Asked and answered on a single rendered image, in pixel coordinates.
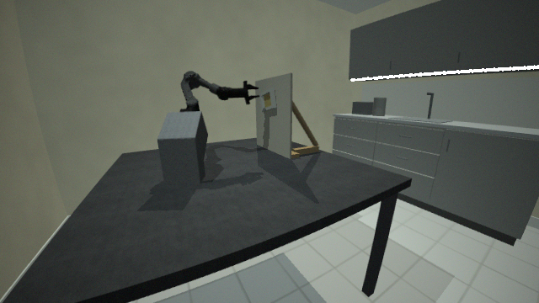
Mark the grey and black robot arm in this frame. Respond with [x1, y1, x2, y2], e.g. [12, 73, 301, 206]
[179, 71, 240, 112]

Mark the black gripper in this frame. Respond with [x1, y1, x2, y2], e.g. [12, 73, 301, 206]
[239, 81, 259, 104]

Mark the wooden diagonal brace and foot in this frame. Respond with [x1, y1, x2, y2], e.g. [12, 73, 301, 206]
[291, 101, 319, 159]

